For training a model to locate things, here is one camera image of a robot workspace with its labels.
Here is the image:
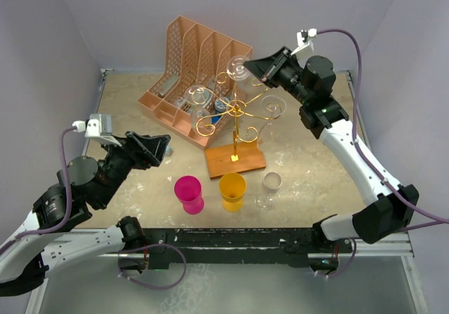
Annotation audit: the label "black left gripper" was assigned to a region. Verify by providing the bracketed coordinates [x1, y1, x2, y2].
[97, 130, 170, 207]

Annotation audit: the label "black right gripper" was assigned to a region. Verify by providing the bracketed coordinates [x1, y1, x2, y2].
[244, 47, 311, 105]

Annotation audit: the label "clear round wine glass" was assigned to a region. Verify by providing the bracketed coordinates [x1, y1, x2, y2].
[227, 55, 262, 100]

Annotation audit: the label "clear tall wine glass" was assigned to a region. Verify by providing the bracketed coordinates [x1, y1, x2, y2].
[184, 85, 213, 136]

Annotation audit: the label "pink plastic goblet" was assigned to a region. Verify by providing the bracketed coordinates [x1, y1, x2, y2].
[174, 176, 204, 214]

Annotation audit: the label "clear flute wine glass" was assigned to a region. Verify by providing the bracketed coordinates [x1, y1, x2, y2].
[257, 95, 286, 148]

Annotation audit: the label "gold wire wine glass rack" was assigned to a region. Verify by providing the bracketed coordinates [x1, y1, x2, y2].
[193, 72, 269, 179]

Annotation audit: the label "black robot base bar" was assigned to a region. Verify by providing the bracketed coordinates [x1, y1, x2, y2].
[105, 226, 354, 270]

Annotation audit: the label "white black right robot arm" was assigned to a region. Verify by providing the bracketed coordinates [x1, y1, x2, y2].
[243, 47, 420, 252]

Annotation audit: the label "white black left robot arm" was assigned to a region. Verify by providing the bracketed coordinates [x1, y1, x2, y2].
[1, 131, 170, 296]

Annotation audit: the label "clear lying wine glass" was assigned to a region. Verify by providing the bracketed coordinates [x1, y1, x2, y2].
[254, 172, 282, 212]

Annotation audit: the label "blue white patterned tin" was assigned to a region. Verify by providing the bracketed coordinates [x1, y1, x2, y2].
[214, 97, 230, 114]

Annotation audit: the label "orange plastic file organizer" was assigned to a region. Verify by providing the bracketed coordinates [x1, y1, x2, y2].
[138, 16, 253, 149]

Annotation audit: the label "blue round lid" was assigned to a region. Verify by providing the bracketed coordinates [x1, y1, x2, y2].
[211, 116, 221, 124]

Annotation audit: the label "yellow plastic goblet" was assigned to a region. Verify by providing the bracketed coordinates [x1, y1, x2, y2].
[219, 173, 246, 212]

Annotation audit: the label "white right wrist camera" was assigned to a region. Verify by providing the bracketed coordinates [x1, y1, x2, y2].
[290, 28, 317, 56]

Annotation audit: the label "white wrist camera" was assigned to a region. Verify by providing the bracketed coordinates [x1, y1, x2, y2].
[72, 114, 121, 146]
[290, 28, 317, 56]

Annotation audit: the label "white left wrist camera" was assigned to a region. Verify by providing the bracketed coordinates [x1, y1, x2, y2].
[72, 114, 121, 146]

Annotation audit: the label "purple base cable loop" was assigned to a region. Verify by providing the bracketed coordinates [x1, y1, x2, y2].
[117, 240, 187, 289]

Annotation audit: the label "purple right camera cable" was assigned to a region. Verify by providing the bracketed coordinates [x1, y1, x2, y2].
[315, 29, 449, 234]

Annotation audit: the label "silver table frame rail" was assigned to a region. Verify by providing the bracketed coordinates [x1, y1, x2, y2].
[24, 67, 429, 314]

